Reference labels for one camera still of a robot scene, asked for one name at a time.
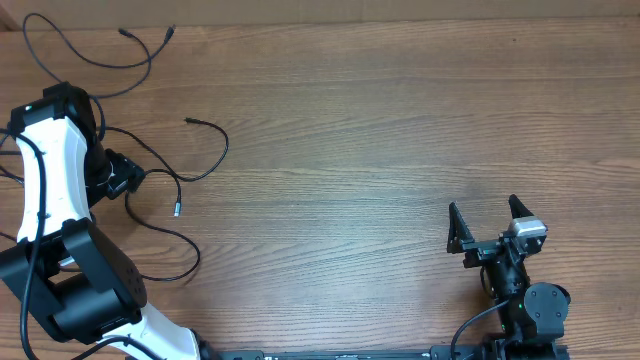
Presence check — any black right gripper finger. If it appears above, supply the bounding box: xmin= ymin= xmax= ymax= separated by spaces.
xmin=508 ymin=194 xmax=533 ymax=219
xmin=447 ymin=202 xmax=474 ymax=253

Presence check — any braided black USB-C cable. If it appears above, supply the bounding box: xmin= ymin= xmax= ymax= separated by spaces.
xmin=123 ymin=168 xmax=202 ymax=283

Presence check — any thin black USB-A cable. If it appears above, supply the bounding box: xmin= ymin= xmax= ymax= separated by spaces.
xmin=0 ymin=117 xmax=230 ymax=241

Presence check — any thick smooth black USB cable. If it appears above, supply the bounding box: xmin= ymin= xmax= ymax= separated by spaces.
xmin=21 ymin=12 xmax=177 ymax=100

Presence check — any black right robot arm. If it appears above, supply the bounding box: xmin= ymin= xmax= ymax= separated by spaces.
xmin=447 ymin=194 xmax=571 ymax=344

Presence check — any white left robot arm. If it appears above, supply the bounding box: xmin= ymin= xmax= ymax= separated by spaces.
xmin=1 ymin=82 xmax=218 ymax=359

